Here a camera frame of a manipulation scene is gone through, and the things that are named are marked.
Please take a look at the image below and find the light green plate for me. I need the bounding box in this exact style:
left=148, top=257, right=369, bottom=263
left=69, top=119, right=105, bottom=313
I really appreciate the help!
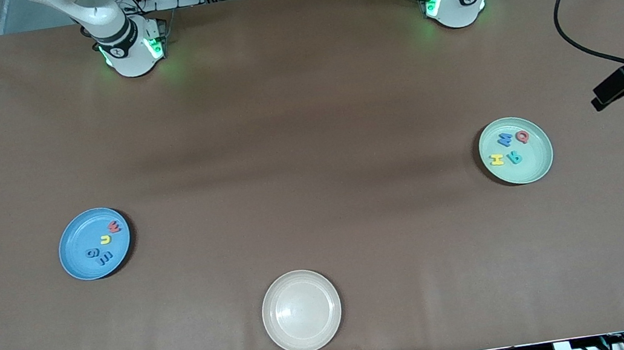
left=475, top=111, right=557, bottom=190

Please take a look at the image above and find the blue plate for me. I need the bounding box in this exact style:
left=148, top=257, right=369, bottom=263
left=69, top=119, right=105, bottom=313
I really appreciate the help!
left=53, top=204, right=137, bottom=285

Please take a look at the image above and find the brown table cover sheet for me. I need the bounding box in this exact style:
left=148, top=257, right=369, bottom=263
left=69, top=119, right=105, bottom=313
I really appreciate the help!
left=0, top=0, right=624, bottom=350

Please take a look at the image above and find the beige plate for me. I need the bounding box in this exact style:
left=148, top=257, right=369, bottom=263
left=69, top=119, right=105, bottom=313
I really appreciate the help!
left=256, top=265, right=348, bottom=350

